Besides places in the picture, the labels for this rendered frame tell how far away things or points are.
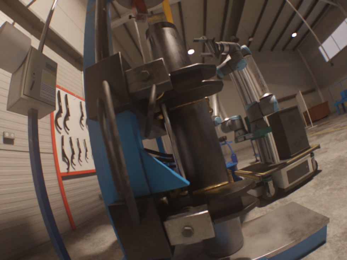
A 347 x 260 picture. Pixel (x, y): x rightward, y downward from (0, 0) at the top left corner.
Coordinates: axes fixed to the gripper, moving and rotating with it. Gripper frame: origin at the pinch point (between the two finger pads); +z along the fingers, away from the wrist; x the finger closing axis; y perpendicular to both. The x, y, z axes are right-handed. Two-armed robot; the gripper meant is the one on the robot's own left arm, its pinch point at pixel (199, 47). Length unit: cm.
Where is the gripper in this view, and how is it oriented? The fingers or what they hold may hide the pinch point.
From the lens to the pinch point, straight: 111.2
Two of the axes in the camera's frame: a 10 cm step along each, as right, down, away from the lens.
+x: 2.7, 9.5, -1.8
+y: 2.3, -2.4, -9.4
